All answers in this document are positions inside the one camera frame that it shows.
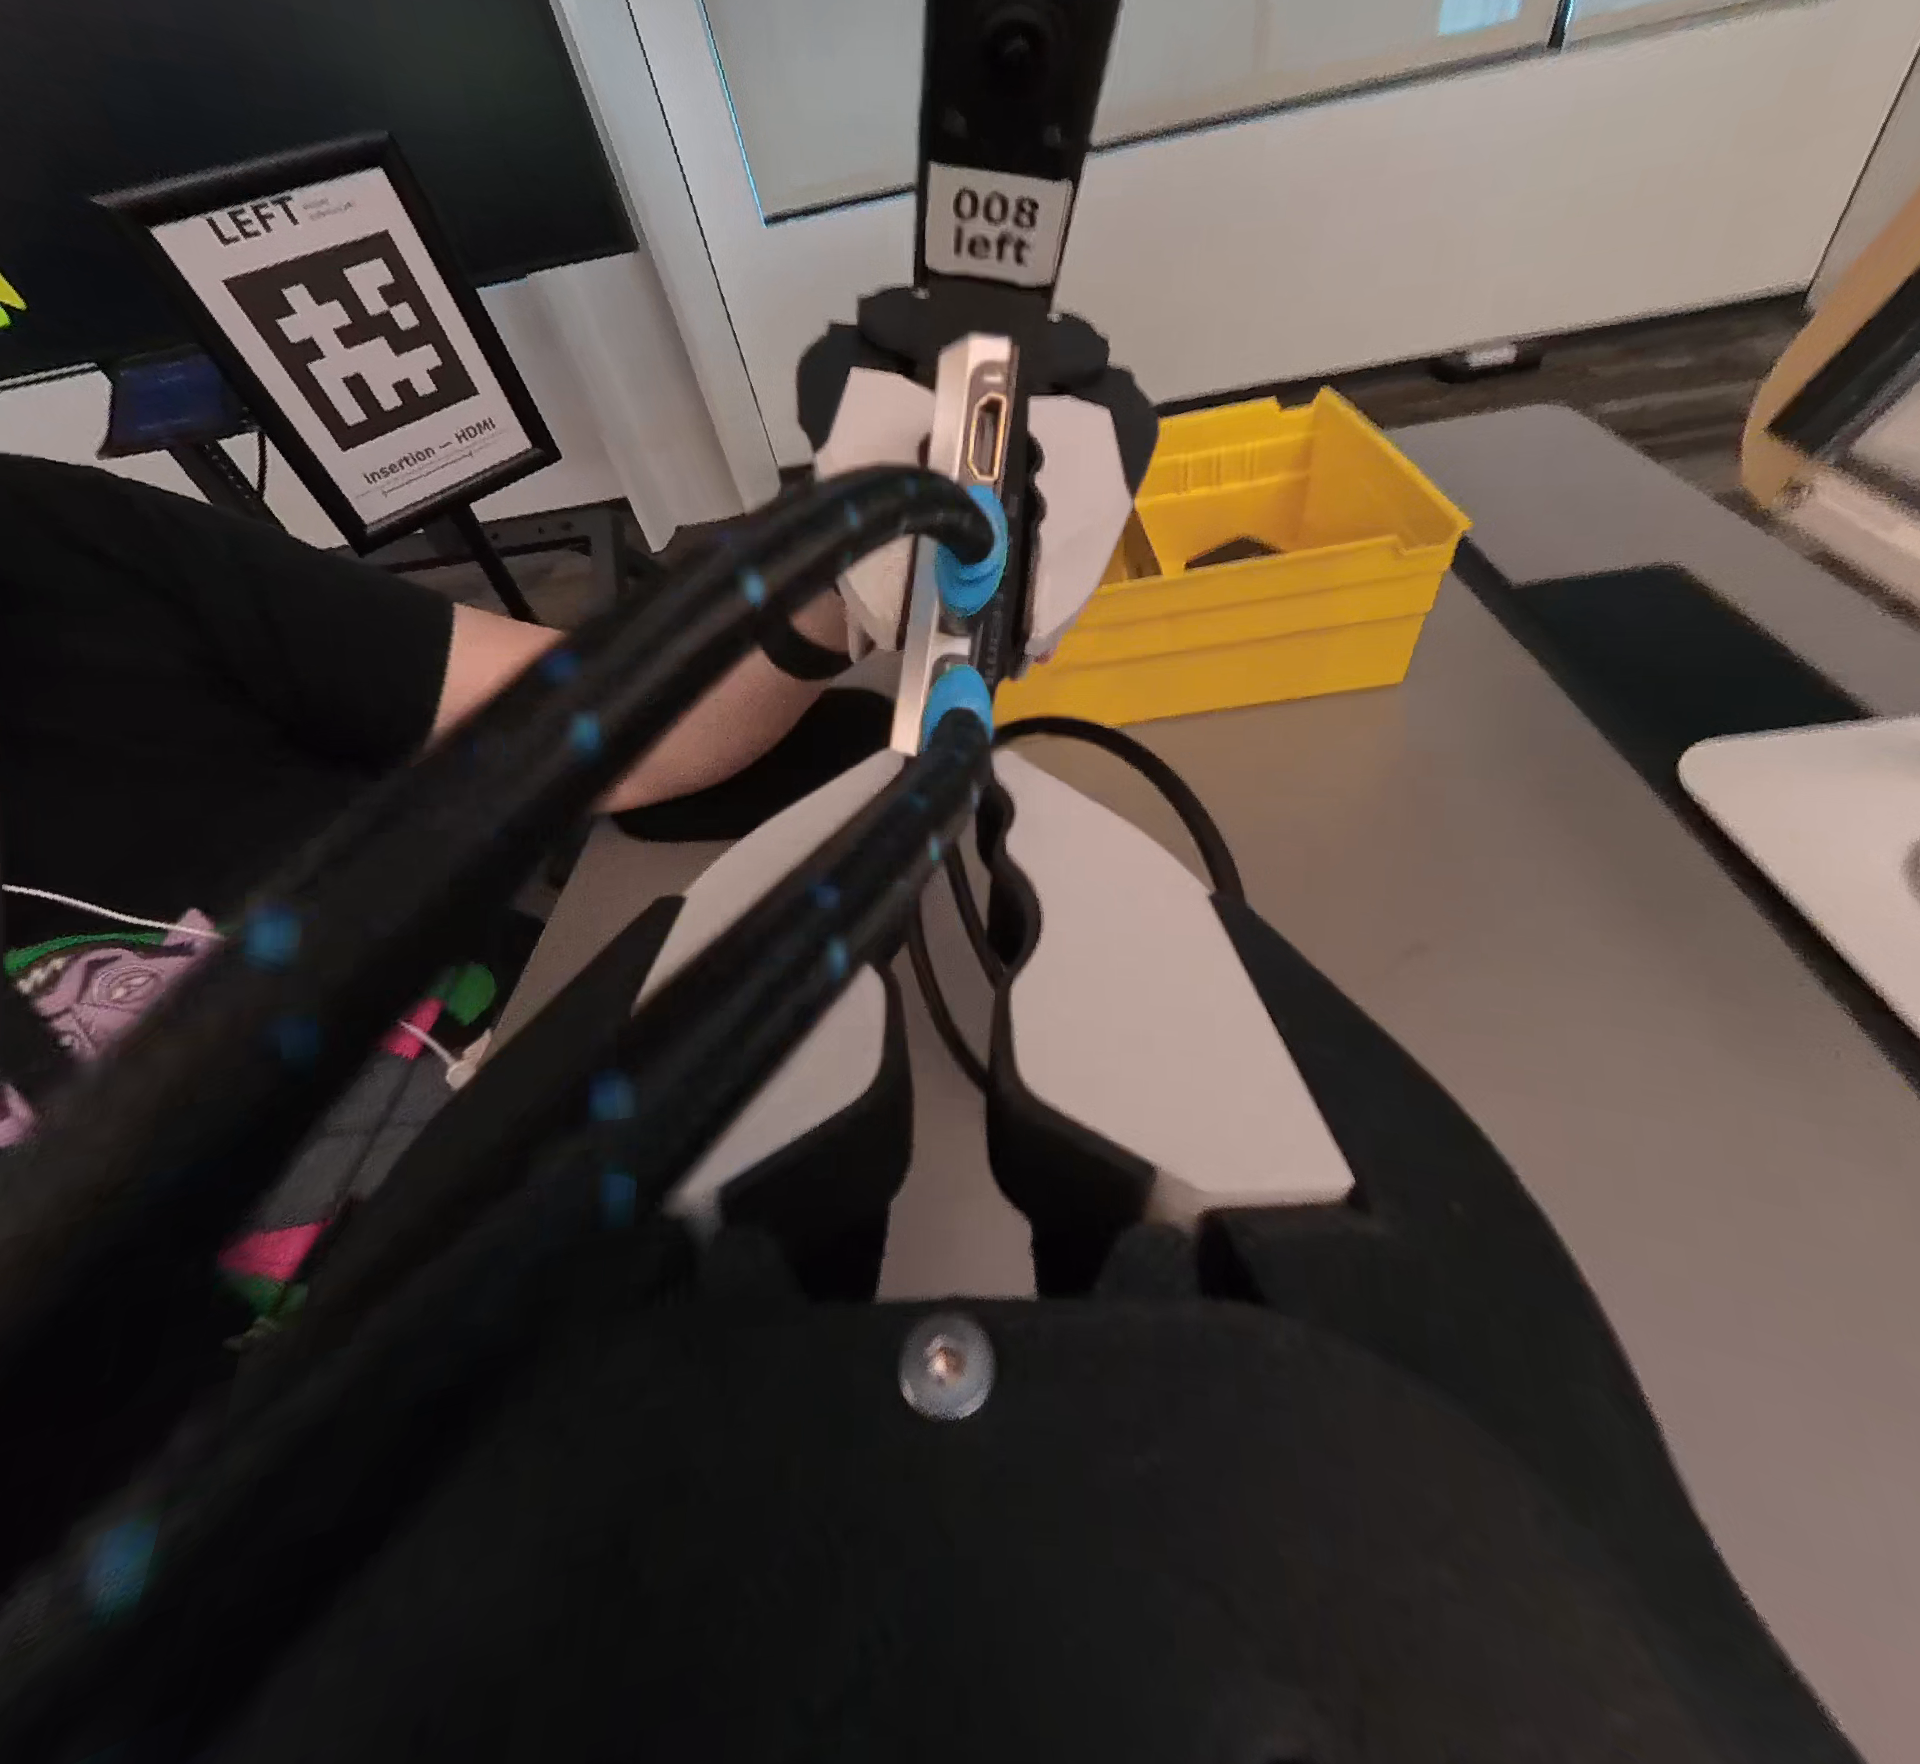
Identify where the black framed marker sign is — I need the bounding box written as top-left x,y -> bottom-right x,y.
92,129 -> 564,627

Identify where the silver hdmi switch hub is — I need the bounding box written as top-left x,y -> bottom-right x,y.
890,331 -> 1024,763

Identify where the yellow plastic bin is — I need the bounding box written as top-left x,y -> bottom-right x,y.
991,386 -> 1472,731

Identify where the black wristband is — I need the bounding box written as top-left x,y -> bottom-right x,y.
755,590 -> 854,682

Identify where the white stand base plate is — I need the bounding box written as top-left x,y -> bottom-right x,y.
1678,713 -> 1920,1037

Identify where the black braided hdmi cable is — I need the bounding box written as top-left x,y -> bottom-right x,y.
0,664 -> 998,1764
0,466 -> 1011,1361

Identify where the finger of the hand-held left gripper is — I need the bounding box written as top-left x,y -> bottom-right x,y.
1017,390 -> 1142,667
817,360 -> 943,664

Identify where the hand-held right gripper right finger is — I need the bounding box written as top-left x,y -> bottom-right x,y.
983,747 -> 1356,1207

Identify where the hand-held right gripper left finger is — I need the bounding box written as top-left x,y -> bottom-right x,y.
637,751 -> 918,1234

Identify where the thin black hub cable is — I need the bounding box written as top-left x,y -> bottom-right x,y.
908,712 -> 1246,1094

